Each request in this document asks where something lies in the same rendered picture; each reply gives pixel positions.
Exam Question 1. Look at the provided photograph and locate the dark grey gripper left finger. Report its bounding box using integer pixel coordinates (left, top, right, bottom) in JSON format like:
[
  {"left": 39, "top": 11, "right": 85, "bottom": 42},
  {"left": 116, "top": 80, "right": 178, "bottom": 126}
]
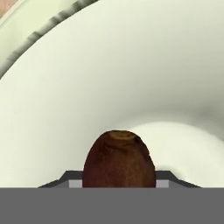
[{"left": 38, "top": 170, "right": 84, "bottom": 189}]

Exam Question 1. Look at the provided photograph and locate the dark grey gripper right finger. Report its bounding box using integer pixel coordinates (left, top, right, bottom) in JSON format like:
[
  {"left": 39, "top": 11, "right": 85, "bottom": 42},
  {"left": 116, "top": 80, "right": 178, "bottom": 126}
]
[{"left": 154, "top": 170, "right": 202, "bottom": 189}]

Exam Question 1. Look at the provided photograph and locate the brown sweet potato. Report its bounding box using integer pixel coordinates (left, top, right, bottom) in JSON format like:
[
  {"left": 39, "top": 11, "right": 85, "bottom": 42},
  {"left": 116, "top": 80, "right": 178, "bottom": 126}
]
[{"left": 81, "top": 129, "right": 158, "bottom": 189}]

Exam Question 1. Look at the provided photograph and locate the white bowl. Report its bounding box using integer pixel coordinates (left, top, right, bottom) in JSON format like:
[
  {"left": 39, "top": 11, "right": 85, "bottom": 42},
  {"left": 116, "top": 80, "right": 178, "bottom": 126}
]
[{"left": 0, "top": 0, "right": 224, "bottom": 189}]

